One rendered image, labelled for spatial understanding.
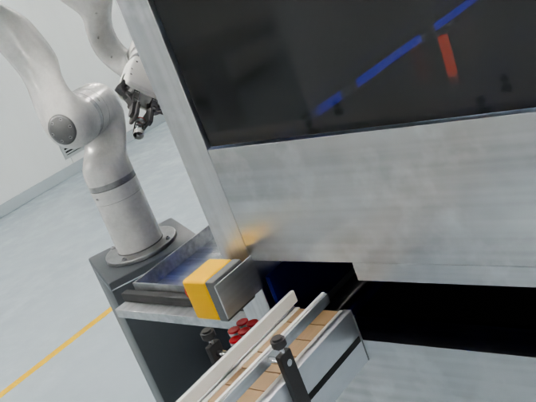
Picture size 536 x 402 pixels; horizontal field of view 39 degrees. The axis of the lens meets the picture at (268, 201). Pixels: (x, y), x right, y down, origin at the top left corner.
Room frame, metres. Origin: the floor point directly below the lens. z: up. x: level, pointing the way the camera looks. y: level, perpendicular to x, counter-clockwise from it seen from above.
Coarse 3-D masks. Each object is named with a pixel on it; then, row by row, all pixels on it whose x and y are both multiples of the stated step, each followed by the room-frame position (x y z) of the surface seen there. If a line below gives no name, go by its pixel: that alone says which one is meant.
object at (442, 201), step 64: (384, 128) 0.91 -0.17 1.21; (448, 128) 0.85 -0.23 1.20; (512, 128) 0.79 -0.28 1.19; (256, 192) 1.08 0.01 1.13; (320, 192) 1.00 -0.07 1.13; (384, 192) 0.93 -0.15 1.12; (448, 192) 0.86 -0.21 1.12; (512, 192) 0.81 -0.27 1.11; (256, 256) 1.12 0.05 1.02; (320, 256) 1.03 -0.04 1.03; (384, 256) 0.95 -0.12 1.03; (448, 256) 0.88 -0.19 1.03; (512, 256) 0.82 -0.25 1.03
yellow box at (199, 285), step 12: (204, 264) 1.15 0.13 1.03; (216, 264) 1.13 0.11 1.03; (228, 264) 1.11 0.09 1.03; (192, 276) 1.12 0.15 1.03; (204, 276) 1.10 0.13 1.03; (216, 276) 1.08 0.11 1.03; (192, 288) 1.10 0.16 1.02; (204, 288) 1.08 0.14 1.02; (192, 300) 1.11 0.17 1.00; (204, 300) 1.09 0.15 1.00; (216, 300) 1.07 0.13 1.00; (204, 312) 1.10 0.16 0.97; (216, 312) 1.08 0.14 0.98
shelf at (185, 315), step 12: (348, 276) 1.26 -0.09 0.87; (336, 288) 1.23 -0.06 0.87; (120, 312) 1.46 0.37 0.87; (132, 312) 1.43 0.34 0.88; (144, 312) 1.40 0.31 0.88; (156, 312) 1.38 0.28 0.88; (168, 312) 1.36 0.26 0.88; (180, 312) 1.34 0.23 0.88; (192, 312) 1.32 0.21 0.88; (240, 312) 1.25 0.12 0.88; (192, 324) 1.31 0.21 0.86; (204, 324) 1.28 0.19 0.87; (216, 324) 1.26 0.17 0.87; (228, 324) 1.24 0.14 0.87
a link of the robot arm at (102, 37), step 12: (60, 0) 1.79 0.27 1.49; (72, 0) 1.75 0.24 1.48; (84, 0) 1.74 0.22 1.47; (96, 0) 1.74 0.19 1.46; (108, 0) 1.76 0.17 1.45; (84, 12) 1.75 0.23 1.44; (96, 12) 1.75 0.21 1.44; (108, 12) 1.78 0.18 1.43; (96, 24) 1.76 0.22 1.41; (108, 24) 1.80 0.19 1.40; (96, 36) 1.77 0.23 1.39; (108, 36) 1.80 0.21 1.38; (96, 48) 1.77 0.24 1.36; (108, 48) 1.78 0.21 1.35; (120, 48) 1.81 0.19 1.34; (108, 60) 1.77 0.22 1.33; (120, 60) 1.77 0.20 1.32; (120, 72) 1.77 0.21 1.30
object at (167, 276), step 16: (192, 240) 1.61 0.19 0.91; (208, 240) 1.64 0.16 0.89; (176, 256) 1.57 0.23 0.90; (192, 256) 1.59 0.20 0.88; (208, 256) 1.56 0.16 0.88; (160, 272) 1.53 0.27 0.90; (176, 272) 1.54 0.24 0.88; (192, 272) 1.50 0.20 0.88; (144, 288) 1.46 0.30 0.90; (160, 288) 1.42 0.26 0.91; (176, 288) 1.39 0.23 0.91
